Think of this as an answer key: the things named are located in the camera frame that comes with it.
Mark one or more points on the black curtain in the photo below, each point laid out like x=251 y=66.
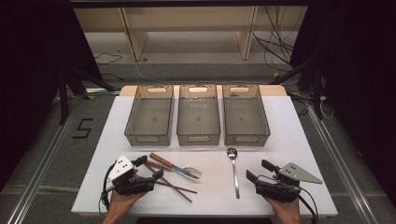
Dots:
x=358 y=77
x=31 y=77

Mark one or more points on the white table cover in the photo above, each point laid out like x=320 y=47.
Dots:
x=280 y=140

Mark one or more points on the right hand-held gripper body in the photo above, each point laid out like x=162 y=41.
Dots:
x=277 y=189

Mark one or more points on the aluminium floor rail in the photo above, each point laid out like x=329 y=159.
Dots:
x=342 y=161
x=40 y=174

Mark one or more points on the person's right hand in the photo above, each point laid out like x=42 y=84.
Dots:
x=288 y=207

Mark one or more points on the black metal stand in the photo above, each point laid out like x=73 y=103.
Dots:
x=63 y=99
x=317 y=93

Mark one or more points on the light wooden shelf unit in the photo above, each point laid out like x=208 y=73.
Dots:
x=137 y=40

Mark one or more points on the metal spoon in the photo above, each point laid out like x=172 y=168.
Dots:
x=232 y=153

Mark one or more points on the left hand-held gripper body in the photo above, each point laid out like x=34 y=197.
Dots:
x=124 y=183

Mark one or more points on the translucent grey plastic bin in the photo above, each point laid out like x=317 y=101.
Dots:
x=151 y=118
x=245 y=118
x=198 y=118

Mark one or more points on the person's left hand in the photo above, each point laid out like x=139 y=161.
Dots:
x=123 y=203

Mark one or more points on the brown wooden chopstick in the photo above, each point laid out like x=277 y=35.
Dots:
x=191 y=191
x=186 y=198

